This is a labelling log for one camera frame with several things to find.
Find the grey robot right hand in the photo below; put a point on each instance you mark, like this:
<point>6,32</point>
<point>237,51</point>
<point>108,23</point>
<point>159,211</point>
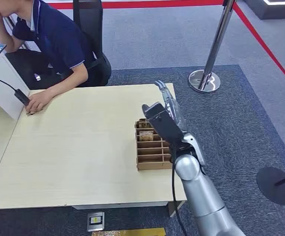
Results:
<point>163,125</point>

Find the person's left hand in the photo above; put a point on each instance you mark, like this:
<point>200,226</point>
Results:
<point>38,101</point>

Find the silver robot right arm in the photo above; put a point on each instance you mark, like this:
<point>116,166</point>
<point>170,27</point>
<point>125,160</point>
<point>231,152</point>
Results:
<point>201,192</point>

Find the person's left forearm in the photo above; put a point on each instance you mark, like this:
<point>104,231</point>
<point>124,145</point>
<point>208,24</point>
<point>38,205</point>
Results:
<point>67,81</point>

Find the person's right forearm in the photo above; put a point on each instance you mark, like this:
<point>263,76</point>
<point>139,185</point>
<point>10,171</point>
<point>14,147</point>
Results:
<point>4,34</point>

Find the brown card with label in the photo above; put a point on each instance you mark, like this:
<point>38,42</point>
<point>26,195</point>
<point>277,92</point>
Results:
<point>146,134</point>

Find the brown patterned card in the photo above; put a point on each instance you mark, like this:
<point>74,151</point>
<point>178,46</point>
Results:
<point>144,123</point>

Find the wooden card organiser box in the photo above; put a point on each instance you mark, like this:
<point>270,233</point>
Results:
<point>149,151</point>

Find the person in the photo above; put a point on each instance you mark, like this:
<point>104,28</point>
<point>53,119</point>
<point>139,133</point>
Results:
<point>56,35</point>

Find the white box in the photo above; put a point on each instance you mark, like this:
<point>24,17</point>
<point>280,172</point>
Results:
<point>2,88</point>

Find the black office chair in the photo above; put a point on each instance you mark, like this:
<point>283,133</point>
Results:
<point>90,19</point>

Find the gold floor plate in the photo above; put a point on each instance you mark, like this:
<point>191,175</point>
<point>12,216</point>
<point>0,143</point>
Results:
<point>133,232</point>

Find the red barrier belt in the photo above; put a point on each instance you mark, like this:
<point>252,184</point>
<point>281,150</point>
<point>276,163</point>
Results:
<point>262,45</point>
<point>133,4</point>

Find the silver floor socket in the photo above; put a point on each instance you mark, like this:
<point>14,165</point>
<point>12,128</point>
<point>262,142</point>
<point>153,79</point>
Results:
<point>96,221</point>

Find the black round stand base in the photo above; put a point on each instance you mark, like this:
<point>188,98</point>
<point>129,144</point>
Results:
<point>273,187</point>

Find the dark display platform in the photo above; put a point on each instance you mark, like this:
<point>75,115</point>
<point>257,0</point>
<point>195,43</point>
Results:
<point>280,11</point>

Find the chrome stanchion post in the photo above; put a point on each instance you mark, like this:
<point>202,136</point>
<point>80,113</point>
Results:
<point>215,49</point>

